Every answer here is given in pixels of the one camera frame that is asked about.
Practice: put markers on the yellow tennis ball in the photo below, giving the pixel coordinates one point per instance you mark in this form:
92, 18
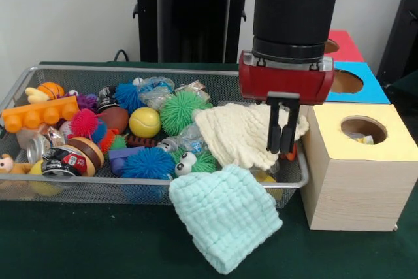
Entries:
144, 122

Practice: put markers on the multicolour polka dot cloth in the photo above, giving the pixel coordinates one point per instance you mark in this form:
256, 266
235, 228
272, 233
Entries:
362, 138

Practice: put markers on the green spiky ball with eyes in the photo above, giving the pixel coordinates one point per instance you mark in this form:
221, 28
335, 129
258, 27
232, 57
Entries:
196, 161

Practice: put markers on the blue spiky rubber ball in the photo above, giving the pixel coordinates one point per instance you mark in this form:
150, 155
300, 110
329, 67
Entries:
147, 163

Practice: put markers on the green spiky rubber ball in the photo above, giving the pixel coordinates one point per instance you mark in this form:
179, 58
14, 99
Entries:
184, 112

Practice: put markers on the small brown football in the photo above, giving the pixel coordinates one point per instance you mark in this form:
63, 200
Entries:
114, 119

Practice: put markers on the pink spiky rubber ball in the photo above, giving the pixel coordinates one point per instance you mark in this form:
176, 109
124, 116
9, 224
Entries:
85, 123

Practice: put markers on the crushed black red can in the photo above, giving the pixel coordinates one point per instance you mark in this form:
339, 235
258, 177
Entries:
62, 161

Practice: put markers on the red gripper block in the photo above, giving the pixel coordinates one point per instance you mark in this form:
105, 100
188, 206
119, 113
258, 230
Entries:
284, 83

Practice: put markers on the blue spiky ball with eyes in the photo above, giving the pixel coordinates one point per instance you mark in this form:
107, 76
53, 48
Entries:
129, 96

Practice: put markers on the plastic toy hamburger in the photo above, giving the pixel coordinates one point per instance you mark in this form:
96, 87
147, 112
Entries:
88, 153

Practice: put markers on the shallow clear mesh bin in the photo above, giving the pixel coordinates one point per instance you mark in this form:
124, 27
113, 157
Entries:
14, 168

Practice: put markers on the cream waffle cloth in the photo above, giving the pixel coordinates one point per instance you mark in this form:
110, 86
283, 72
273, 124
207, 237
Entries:
235, 132

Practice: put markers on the wooden box with three holes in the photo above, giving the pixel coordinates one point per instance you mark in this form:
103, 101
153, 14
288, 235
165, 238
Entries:
356, 194

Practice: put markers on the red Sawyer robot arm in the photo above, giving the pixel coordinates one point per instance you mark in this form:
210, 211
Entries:
294, 14

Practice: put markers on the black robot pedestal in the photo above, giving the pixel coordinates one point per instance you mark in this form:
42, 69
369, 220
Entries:
192, 14

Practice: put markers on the mint green waffle cloth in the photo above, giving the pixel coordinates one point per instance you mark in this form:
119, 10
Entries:
225, 217

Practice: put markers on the black upright panel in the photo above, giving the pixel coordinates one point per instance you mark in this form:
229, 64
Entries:
406, 14

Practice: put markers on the orange plastic toy block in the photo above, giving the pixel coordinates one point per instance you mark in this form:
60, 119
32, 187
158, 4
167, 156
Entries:
39, 117

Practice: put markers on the dark green table cloth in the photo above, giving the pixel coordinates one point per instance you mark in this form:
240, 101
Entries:
408, 96
98, 243

